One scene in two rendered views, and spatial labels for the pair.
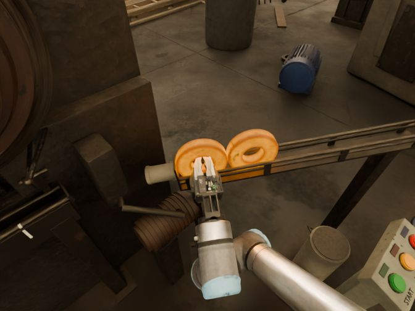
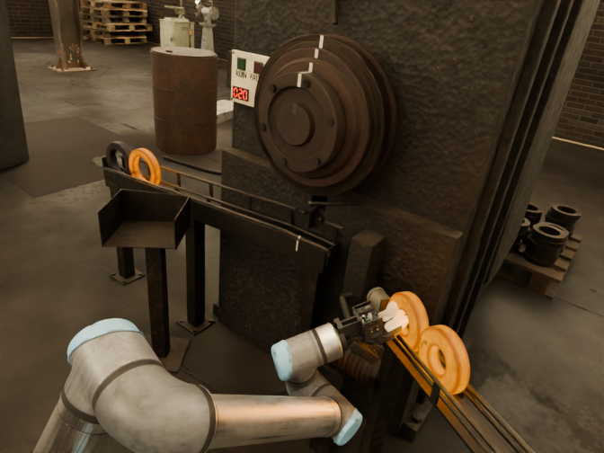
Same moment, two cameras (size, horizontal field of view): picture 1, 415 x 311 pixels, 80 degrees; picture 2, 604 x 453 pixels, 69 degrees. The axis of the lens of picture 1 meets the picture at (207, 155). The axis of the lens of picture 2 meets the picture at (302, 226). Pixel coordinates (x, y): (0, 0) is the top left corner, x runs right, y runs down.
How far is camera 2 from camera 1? 84 cm
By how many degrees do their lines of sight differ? 62
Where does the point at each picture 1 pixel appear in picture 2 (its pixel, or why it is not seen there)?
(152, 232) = not seen: hidden behind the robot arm
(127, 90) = (431, 228)
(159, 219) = not seen: hidden behind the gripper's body
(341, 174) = not seen: outside the picture
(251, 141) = (439, 337)
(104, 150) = (368, 242)
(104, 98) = (411, 219)
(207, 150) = (409, 308)
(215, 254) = (304, 336)
